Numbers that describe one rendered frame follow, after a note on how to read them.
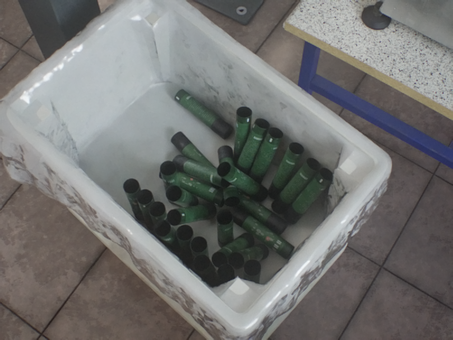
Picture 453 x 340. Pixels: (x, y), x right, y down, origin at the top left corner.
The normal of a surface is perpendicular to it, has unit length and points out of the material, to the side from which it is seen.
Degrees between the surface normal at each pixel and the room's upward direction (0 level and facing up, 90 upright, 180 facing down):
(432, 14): 90
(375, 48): 0
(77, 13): 90
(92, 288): 0
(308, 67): 90
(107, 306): 0
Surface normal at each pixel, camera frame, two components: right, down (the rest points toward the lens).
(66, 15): 0.85, 0.47
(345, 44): -0.02, -0.41
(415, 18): -0.55, 0.76
